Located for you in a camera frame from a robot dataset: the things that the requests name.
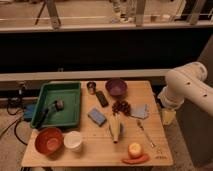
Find orange red bowl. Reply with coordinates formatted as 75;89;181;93
35;127;63;156

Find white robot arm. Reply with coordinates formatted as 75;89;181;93
158;62;213;125

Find grey blue cloth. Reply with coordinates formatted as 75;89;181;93
131;104;149;119

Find blue box beside table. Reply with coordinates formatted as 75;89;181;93
23;104;35;121

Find dark red grapes bunch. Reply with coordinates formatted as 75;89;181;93
112;100;131;116

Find purple bowl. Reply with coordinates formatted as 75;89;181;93
105;78;127;97

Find white plastic cup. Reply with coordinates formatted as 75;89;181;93
64;131;83;152

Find green plastic tray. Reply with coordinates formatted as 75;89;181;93
31;82;81;129

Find black cables on floor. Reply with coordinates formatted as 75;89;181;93
0;83;29;146

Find small metal cup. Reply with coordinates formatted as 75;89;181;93
87;81;96;95

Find black rectangular bar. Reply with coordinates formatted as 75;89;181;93
96;91;109;107

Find yellow corn cob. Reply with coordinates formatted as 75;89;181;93
109;113;123;143

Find blue sponge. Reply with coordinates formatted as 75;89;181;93
88;108;106;126

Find black handled dish brush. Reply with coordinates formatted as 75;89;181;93
35;99;64;129

